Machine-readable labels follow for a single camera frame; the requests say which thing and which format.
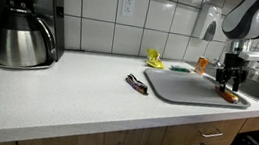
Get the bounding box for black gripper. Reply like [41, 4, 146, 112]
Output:
[215, 53, 249, 92]

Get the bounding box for orange rectangular snack bar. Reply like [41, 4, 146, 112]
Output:
[215, 86, 239, 104]

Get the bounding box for green snack bar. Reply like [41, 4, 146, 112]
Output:
[170, 65, 190, 73]

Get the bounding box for brown chocolate bar wrapper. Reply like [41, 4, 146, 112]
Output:
[126, 74, 148, 95]

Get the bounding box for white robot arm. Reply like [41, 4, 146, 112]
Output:
[215, 0, 259, 92]

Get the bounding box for gray plastic tray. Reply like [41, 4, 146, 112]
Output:
[144, 68, 250, 109]

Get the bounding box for orange soda can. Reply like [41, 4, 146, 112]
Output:
[194, 57, 209, 74]

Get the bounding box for yellow snack bag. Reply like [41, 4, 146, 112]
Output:
[147, 49, 165, 69]

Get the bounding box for wooden cabinet drawers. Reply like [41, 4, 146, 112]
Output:
[0, 116, 259, 145]

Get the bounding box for steel coffee carafe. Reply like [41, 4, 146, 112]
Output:
[0, 7, 57, 69]

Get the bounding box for wall power outlet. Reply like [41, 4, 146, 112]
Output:
[121, 0, 135, 17]

